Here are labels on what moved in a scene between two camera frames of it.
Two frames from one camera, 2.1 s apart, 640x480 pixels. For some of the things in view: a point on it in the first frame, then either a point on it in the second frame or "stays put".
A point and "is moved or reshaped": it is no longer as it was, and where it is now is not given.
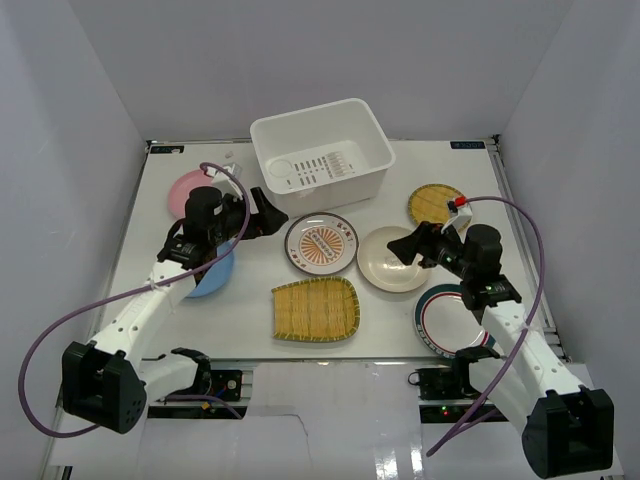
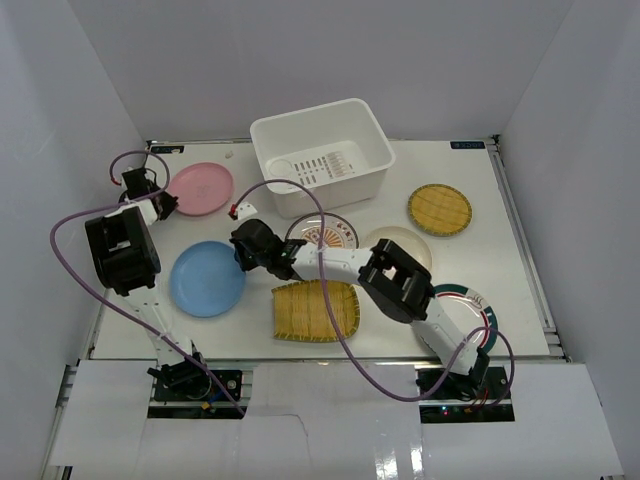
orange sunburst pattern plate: (321, 243) stays put
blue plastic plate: (219, 275) is moved or reshaped
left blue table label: (178, 149) stays put
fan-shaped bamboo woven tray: (316, 310) stays put
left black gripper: (253, 216) → (163, 204)
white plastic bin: (320, 159) stays put
